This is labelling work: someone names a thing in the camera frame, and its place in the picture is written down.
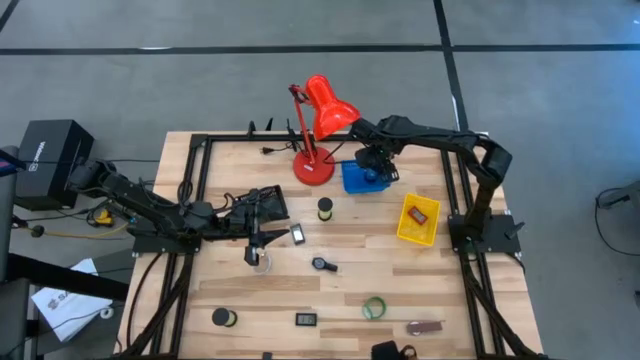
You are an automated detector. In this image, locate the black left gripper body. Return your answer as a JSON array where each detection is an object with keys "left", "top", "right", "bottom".
[{"left": 229, "top": 202, "right": 266, "bottom": 249}]

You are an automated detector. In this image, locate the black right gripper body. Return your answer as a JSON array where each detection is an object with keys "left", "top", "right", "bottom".
[{"left": 353, "top": 146, "right": 401, "bottom": 184}]

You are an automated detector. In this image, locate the green sand hourglass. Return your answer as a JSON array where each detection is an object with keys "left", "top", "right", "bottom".
[
  {"left": 316, "top": 196, "right": 335, "bottom": 223},
  {"left": 211, "top": 306, "right": 239, "bottom": 329}
]

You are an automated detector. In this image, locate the blue plastic basket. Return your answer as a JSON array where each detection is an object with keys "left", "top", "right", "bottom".
[{"left": 340, "top": 159, "right": 393, "bottom": 196}]

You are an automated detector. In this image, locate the black plastic basket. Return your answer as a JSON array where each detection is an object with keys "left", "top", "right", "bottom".
[{"left": 230, "top": 184, "right": 291, "bottom": 225}]

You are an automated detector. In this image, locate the black round-headed gadget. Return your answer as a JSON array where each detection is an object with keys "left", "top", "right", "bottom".
[{"left": 311, "top": 256, "right": 339, "bottom": 274}]

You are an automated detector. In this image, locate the red desk lamp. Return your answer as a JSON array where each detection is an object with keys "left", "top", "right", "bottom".
[{"left": 288, "top": 74, "right": 362, "bottom": 187}]

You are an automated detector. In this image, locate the red framed small clock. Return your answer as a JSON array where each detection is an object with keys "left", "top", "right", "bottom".
[{"left": 406, "top": 205, "right": 429, "bottom": 226}]

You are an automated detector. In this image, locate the yellow plastic basket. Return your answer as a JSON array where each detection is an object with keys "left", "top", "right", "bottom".
[{"left": 396, "top": 192, "right": 443, "bottom": 248}]

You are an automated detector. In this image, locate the white paper bag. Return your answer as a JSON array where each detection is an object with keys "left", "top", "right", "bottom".
[{"left": 30, "top": 257, "right": 114, "bottom": 344}]

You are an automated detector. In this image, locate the black metal beam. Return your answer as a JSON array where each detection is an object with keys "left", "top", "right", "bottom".
[{"left": 0, "top": 252, "right": 130, "bottom": 302}]

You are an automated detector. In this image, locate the black cardboard box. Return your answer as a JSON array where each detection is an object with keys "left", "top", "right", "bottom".
[{"left": 13, "top": 118, "right": 96, "bottom": 211}]

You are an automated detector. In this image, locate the black lamp power cable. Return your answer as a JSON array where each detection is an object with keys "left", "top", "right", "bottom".
[{"left": 259, "top": 134, "right": 354, "bottom": 164}]

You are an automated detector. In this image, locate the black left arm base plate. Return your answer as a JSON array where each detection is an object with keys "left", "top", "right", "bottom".
[{"left": 131, "top": 230, "right": 202, "bottom": 255}]

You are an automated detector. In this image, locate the green tape ring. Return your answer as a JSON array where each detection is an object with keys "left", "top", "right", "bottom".
[{"left": 361, "top": 295, "right": 388, "bottom": 322}]

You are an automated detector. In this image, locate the thick black cable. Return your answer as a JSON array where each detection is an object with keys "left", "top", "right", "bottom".
[{"left": 125, "top": 251, "right": 166, "bottom": 351}]

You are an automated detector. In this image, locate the yellow extension cable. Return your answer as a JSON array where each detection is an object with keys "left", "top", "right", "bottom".
[{"left": 29, "top": 208, "right": 130, "bottom": 241}]

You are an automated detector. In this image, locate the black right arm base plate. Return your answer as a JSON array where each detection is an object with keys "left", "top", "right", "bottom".
[{"left": 446, "top": 213, "right": 523, "bottom": 256}]

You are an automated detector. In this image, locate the black table-level camera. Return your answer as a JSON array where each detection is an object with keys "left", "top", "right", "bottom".
[{"left": 370, "top": 340, "right": 418, "bottom": 360}]

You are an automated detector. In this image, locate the thin black floor cable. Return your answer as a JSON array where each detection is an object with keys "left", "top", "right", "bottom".
[{"left": 593, "top": 186, "right": 640, "bottom": 258}]

